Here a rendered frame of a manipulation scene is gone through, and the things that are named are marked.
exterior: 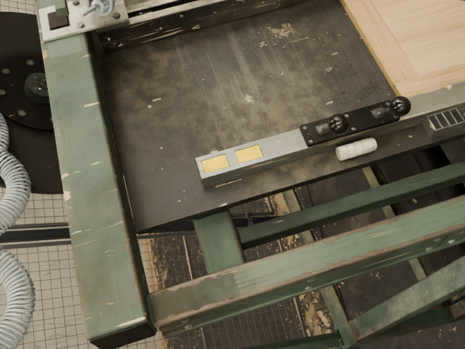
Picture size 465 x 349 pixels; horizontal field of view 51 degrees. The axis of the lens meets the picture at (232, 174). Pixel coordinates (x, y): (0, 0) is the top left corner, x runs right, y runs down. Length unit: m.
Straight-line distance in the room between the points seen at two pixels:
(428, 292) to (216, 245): 0.95
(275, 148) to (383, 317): 1.06
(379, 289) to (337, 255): 2.10
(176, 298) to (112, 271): 0.12
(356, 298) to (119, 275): 2.39
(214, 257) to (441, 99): 0.57
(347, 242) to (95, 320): 0.44
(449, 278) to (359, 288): 1.43
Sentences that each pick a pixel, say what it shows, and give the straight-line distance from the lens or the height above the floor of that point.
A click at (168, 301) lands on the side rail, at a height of 1.83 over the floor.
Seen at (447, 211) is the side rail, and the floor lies 1.38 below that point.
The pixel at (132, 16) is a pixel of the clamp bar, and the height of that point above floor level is 1.77.
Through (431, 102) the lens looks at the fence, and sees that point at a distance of 1.11.
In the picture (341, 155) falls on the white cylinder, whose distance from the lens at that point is 1.01.
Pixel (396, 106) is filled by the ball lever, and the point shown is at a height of 1.46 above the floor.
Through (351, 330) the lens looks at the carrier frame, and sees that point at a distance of 2.04.
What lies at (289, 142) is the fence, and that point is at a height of 1.56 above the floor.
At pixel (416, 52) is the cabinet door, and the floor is 1.23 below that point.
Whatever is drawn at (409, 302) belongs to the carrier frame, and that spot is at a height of 0.79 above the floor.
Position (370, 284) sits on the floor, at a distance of 3.03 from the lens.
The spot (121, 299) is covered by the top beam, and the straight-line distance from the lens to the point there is 0.84.
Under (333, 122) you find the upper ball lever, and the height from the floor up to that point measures 1.56.
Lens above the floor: 2.17
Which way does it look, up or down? 32 degrees down
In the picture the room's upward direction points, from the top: 90 degrees counter-clockwise
